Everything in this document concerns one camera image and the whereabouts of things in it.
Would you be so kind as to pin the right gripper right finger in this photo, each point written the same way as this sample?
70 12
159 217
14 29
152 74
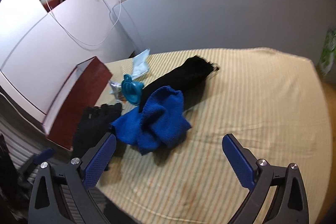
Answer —
247 168

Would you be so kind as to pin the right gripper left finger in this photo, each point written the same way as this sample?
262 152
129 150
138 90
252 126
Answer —
95 160

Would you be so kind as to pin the black knit glove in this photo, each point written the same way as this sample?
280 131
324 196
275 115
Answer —
94 124

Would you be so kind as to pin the blue knitted cloth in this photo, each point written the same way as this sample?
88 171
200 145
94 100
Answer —
161 122

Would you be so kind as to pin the teal collapsible funnel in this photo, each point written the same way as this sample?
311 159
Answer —
131 90

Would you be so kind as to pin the black folded cloth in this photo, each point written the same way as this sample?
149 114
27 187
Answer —
187 78

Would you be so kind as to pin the clear plastic packet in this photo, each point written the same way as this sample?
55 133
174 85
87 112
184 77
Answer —
140 65

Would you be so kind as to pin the green white tissue pack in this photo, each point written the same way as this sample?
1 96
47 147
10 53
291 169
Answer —
328 53

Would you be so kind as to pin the red ceramic jar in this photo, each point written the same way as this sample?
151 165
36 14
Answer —
50 4

